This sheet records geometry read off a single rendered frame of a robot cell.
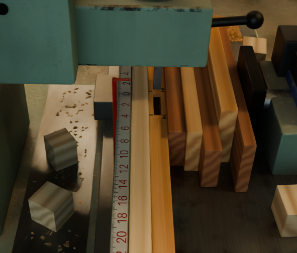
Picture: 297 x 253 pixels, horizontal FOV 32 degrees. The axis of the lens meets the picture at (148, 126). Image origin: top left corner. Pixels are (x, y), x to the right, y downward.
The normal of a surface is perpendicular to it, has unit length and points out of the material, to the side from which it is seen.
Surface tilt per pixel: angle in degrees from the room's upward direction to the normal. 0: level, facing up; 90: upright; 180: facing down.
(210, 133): 0
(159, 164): 0
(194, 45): 90
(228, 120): 90
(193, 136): 90
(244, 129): 0
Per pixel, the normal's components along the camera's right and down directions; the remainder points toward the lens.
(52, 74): 0.01, 0.64
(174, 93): 0.03, -0.77
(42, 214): -0.51, 0.54
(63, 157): 0.56, 0.54
